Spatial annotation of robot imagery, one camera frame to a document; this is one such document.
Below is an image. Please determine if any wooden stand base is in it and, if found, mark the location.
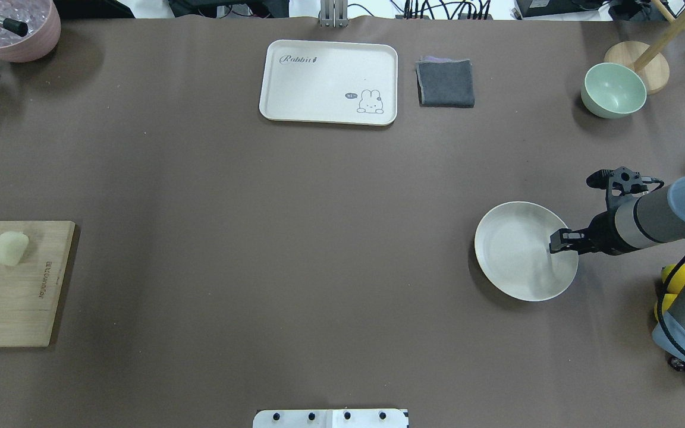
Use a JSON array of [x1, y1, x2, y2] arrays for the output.
[[604, 41, 670, 95]]

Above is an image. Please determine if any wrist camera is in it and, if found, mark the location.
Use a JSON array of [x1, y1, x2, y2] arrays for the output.
[[586, 167, 664, 212]]

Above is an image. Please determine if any mint green bowl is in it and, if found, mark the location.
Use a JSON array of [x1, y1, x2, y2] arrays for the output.
[[580, 62, 648, 119]]

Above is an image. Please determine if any wooden stand pole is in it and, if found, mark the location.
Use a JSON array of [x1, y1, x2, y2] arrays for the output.
[[631, 1, 685, 73]]

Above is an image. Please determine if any pink ribbed bowl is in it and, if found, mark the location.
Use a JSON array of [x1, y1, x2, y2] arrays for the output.
[[0, 1, 61, 62]]

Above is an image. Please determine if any bamboo cutting board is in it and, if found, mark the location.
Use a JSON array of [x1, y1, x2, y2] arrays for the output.
[[0, 221, 76, 348]]

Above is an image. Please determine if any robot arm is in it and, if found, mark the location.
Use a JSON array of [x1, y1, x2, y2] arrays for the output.
[[549, 167, 685, 369]]

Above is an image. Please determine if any yellow lemon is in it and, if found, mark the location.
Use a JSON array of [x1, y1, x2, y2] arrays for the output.
[[652, 293, 678, 322], [661, 264, 685, 295]]

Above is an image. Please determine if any aluminium frame post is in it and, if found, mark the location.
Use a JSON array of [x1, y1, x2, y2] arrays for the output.
[[318, 0, 350, 28]]

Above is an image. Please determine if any cream rabbit tray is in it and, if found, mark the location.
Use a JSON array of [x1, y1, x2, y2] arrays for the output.
[[259, 40, 398, 125]]

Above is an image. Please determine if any dark grey folded cloth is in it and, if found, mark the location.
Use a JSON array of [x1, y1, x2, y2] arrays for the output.
[[416, 56, 476, 108]]

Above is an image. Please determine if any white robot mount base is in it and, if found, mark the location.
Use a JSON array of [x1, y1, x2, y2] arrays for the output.
[[252, 408, 410, 427]]

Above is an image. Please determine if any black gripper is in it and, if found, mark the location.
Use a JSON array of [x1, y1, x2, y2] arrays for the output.
[[549, 210, 623, 256]]

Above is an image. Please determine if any white round plate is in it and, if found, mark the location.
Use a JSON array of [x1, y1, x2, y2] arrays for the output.
[[474, 201, 579, 303]]

